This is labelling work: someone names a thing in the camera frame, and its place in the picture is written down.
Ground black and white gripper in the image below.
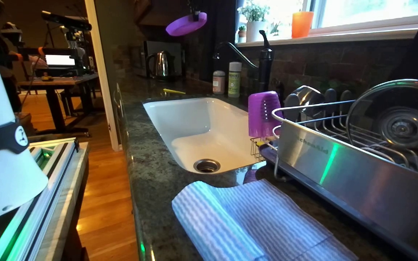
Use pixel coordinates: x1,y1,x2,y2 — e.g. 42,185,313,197
187,0,208,23

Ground purple plastic plate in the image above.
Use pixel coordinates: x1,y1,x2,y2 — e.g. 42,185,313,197
163,10,208,37

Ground metal cups in rack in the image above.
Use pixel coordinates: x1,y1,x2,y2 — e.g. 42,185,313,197
282,83,356,121

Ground stainless steel drying rack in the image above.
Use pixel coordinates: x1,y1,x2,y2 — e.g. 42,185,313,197
258,98,418,261

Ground plant in white pot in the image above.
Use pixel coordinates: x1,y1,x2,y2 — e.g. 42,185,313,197
240,1,269,44

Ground steel kettle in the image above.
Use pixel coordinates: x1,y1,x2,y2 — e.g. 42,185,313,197
146,49,175,79

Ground orange label soap bottle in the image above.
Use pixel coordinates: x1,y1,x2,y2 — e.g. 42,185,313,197
210,69,226,95

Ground green label soap bottle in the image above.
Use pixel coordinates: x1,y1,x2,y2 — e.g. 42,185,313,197
226,60,243,99

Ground yellow-green utensil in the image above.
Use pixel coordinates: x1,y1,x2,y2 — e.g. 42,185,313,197
161,86,187,97

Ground dark bronze faucet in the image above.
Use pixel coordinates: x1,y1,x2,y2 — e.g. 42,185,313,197
216,28,274,94

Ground orange plastic cup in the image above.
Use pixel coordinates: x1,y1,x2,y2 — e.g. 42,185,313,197
290,10,314,40

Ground white ceramic sink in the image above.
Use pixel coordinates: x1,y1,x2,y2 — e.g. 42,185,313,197
142,97,264,176

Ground purple utensil holder cup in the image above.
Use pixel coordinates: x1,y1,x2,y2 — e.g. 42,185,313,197
245,89,281,141

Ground lit computer monitor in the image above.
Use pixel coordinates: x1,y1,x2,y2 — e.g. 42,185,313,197
43,50,78,70

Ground dark wooden table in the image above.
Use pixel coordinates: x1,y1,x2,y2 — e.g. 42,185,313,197
15,72,100,133

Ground blue striped dish cloth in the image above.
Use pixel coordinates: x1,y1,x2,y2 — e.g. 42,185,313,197
169,178,359,261

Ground glass pot lid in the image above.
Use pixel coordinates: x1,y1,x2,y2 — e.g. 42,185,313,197
345,76,418,152

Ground dark camera rig on stand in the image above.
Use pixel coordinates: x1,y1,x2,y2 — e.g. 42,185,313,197
39,10,92,52

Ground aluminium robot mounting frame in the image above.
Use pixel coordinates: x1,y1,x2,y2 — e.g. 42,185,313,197
0,136,89,261

